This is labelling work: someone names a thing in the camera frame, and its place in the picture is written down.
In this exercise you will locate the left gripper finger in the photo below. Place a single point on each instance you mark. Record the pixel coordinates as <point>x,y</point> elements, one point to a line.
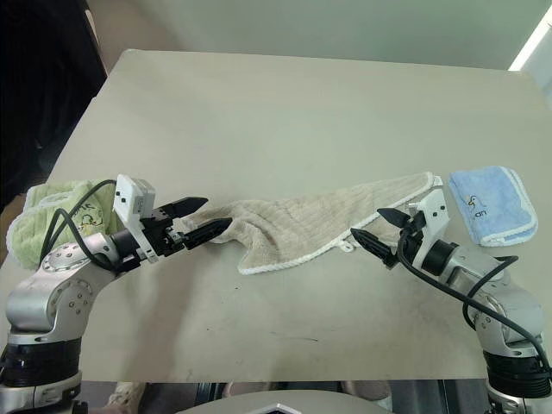
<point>190,204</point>
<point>209,230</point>

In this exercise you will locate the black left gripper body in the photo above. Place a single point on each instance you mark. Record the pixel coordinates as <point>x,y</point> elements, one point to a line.
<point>160,235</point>

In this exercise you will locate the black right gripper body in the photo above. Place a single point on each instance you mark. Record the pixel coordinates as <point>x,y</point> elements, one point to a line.
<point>414,248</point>

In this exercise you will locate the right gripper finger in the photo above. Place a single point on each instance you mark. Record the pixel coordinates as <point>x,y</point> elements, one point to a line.
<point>373,245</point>
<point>394,215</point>

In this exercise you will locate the beige towel with white trim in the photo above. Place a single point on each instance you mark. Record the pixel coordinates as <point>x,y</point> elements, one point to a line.
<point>302,220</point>

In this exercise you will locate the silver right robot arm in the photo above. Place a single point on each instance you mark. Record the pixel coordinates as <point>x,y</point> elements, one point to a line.
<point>509,302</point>

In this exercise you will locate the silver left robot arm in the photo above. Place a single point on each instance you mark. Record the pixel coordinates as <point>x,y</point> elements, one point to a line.
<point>52,297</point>

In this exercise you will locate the blue folded towel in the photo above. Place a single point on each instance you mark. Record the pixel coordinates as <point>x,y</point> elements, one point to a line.
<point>483,194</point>

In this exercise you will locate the green towel with cartoon print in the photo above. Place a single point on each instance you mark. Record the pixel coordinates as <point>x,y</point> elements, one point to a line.
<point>26,233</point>

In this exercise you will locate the beige fuzzy cloth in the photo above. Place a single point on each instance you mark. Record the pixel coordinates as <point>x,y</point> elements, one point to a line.
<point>126,394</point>

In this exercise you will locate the silver robot torso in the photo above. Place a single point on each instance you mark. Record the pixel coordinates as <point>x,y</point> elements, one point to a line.
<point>276,406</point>

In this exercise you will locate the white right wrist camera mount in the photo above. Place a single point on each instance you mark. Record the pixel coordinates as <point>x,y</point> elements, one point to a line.
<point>433,211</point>

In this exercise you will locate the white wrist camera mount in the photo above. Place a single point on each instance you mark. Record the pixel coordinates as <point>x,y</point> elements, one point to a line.
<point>433,211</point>
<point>127,202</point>

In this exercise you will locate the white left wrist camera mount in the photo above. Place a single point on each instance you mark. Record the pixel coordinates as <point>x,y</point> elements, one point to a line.
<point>127,202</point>

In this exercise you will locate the bright white frame strip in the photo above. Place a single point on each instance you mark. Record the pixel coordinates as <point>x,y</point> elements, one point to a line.
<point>530,43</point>

